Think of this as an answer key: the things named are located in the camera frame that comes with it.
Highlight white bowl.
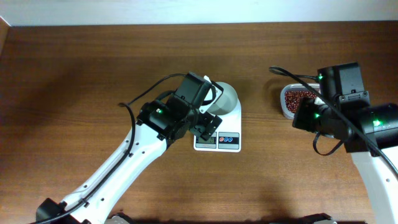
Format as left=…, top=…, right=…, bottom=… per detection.
left=207, top=82, right=238, bottom=116

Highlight white digital kitchen scale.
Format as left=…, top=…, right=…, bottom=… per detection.
left=193, top=99, right=242, bottom=152

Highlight red adzuki beans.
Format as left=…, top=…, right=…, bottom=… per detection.
left=284, top=91, right=317, bottom=113

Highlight clear plastic container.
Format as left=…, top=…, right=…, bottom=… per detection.
left=280, top=83, right=317, bottom=119

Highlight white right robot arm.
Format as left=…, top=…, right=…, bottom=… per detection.
left=292, top=63, right=397, bottom=223

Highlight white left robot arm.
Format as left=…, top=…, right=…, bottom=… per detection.
left=36, top=91, right=223, bottom=223

